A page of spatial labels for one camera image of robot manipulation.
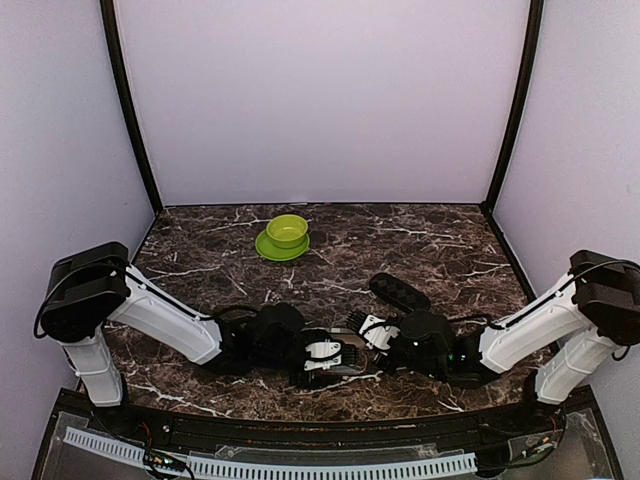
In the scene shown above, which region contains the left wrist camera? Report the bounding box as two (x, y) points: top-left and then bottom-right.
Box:
(302, 339), (359, 375)

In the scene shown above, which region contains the black frame post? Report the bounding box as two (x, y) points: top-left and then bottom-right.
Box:
(481, 0), (544, 217)
(99, 0), (164, 216)

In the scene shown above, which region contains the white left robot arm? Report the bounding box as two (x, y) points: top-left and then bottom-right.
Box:
(33, 242), (346, 436)

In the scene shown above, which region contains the right black frame post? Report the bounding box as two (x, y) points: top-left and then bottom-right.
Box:
(481, 0), (544, 217)

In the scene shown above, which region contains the green plastic plate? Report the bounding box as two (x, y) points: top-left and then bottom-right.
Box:
(255, 230), (310, 262)

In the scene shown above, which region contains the green plastic bowl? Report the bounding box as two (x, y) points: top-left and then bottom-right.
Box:
(266, 214), (308, 248)

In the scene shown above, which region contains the black checkered glasses case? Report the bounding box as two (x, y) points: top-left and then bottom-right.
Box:
(369, 272), (431, 313)

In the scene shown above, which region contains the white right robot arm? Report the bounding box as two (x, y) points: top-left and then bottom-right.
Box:
(350, 250), (639, 434)

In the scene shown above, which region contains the left black frame post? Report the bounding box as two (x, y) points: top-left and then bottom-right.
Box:
(99, 0), (164, 216)

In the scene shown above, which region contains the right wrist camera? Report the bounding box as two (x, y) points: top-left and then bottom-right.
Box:
(347, 311), (400, 352)

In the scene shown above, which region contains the white slotted cable duct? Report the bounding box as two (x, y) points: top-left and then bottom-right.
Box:
(63, 427), (478, 479)

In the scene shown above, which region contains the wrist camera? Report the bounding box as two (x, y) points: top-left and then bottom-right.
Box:
(302, 339), (359, 375)
(347, 311), (400, 352)

